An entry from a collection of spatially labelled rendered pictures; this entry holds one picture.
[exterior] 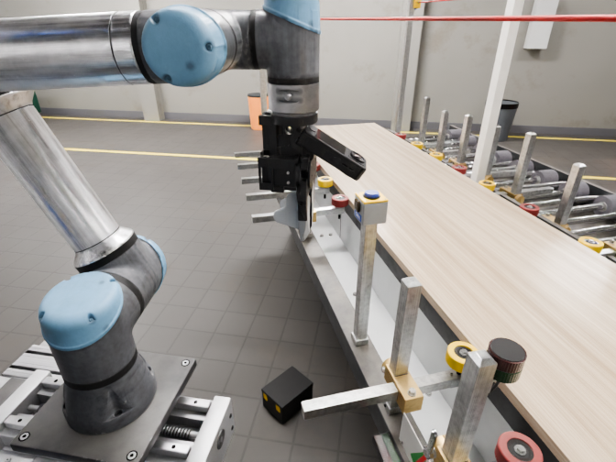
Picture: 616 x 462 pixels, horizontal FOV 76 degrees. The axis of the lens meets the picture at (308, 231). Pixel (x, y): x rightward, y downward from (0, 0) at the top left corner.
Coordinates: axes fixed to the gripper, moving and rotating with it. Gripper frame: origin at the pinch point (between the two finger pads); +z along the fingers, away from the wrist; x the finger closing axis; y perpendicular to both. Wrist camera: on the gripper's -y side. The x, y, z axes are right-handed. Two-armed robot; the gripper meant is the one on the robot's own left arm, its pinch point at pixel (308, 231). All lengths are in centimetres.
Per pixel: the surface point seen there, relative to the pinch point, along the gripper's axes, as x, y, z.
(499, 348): 4.9, -33.8, 17.2
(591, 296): -49, -79, 42
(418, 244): -73, -29, 42
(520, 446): 6, -43, 41
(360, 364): -30, -11, 62
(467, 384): 7.7, -29.4, 23.5
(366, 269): -38, -11, 32
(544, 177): -176, -109, 49
